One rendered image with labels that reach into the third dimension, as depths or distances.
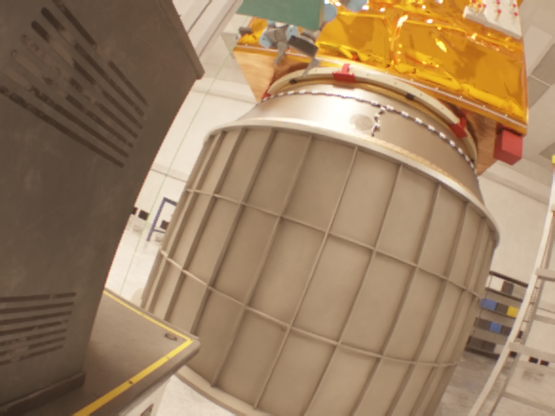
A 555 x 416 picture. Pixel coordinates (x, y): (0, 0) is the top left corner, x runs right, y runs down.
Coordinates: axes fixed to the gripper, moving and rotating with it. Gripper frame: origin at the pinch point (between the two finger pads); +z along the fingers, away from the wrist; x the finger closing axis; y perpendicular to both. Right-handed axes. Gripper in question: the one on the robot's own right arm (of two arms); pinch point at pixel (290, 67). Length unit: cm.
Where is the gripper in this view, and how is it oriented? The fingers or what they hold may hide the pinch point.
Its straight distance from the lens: 133.8
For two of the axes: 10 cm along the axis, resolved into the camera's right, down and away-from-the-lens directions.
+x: 8.7, 4.9, -0.1
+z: -4.7, 8.4, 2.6
